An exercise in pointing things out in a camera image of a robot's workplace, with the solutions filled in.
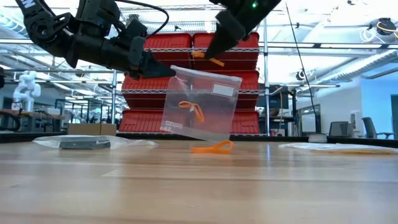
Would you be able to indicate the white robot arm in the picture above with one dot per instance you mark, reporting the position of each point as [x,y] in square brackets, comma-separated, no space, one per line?
[26,90]

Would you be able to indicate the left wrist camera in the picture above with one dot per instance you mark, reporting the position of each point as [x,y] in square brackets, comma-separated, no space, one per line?
[96,15]

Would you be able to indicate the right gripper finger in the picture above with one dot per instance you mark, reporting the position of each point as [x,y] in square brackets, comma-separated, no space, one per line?
[222,46]

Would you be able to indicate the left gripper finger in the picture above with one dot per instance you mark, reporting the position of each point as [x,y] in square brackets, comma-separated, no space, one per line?
[155,70]

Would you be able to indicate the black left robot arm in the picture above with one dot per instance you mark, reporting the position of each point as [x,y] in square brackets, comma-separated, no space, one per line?
[40,28]

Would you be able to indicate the small cardboard box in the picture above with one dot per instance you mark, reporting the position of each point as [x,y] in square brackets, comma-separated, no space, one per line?
[91,130]

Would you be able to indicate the wooden workbench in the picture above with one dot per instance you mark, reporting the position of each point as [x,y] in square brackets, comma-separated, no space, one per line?
[31,113]

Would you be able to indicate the white round spool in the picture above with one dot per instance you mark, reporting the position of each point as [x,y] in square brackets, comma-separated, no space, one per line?
[317,138]

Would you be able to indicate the grey office chair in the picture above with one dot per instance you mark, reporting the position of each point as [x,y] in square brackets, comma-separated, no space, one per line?
[340,129]
[370,126]

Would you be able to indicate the clear plastic zip bag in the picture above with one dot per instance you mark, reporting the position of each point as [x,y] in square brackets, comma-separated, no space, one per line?
[130,142]
[342,147]
[217,124]

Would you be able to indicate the red plastic bin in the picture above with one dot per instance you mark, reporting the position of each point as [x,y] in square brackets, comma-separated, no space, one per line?
[250,81]
[140,90]
[174,40]
[245,122]
[245,56]
[140,122]

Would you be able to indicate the black aluminium table frame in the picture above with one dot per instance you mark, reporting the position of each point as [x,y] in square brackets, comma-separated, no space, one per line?
[18,137]

